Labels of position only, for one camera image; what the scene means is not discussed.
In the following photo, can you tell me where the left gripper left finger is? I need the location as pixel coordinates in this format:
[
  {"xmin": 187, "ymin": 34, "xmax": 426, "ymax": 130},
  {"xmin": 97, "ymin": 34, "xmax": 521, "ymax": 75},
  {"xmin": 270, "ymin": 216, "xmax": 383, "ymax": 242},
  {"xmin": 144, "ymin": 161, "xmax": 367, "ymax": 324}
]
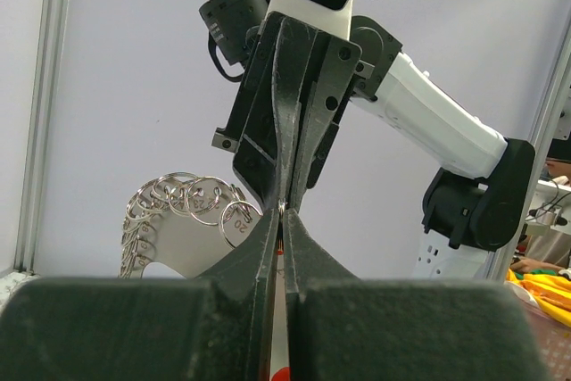
[{"xmin": 1, "ymin": 210, "xmax": 278, "ymax": 380}]

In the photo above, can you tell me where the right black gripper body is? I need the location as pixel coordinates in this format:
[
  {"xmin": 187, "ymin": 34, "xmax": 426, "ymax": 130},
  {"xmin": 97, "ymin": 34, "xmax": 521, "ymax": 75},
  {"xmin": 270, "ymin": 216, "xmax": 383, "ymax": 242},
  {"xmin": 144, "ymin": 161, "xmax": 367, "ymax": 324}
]
[{"xmin": 197, "ymin": 0, "xmax": 403, "ymax": 101}]

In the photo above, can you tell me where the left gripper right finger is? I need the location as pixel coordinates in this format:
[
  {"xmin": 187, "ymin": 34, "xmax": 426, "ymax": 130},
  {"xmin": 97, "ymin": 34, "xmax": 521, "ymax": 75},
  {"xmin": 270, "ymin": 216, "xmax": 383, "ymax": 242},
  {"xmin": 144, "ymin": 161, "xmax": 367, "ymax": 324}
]
[{"xmin": 282, "ymin": 210, "xmax": 549, "ymax": 380}]

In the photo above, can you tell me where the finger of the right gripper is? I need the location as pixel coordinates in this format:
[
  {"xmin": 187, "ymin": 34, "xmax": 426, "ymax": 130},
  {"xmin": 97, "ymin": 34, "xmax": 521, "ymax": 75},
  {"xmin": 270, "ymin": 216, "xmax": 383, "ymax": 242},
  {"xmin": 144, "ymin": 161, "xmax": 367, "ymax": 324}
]
[
  {"xmin": 211, "ymin": 12, "xmax": 318, "ymax": 210},
  {"xmin": 291, "ymin": 37, "xmax": 361, "ymax": 209}
]

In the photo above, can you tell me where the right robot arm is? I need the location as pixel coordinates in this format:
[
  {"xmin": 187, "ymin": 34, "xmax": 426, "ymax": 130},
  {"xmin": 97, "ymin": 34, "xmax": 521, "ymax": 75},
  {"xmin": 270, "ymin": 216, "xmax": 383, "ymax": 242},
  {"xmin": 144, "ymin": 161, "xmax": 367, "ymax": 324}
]
[{"xmin": 199, "ymin": 0, "xmax": 534, "ymax": 278}]

